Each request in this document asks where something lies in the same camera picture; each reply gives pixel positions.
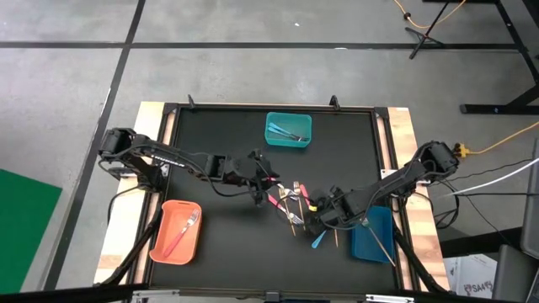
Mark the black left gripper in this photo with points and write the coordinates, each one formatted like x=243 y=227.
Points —
x=248 y=168

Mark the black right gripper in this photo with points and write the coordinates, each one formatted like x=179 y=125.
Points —
x=337 y=208

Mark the gold fork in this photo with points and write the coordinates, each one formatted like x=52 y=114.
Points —
x=300 y=208
x=292 y=227
x=336 y=239

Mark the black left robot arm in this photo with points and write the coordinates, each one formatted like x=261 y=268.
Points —
x=168 y=162

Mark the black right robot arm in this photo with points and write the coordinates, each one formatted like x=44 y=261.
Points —
x=400 y=177

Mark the blue plastic bin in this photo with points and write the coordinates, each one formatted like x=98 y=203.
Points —
x=362 y=252

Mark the teal plastic bin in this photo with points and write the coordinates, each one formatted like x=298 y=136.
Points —
x=295 y=122

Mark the orange plastic bin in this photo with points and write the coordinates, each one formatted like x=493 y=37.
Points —
x=168 y=214

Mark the black table clamp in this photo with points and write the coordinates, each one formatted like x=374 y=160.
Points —
x=191 y=102
x=334 y=103

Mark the black diagonal strut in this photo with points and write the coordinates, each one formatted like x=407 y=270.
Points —
x=135 y=252
x=421 y=269

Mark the white cardboard box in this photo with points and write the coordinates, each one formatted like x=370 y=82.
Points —
x=467 y=278

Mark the black tripod stand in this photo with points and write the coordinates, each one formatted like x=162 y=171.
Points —
x=423 y=37

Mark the green floor mat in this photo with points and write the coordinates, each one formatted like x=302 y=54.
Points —
x=25 y=231

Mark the black desk frame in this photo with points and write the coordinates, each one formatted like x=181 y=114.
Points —
x=484 y=109

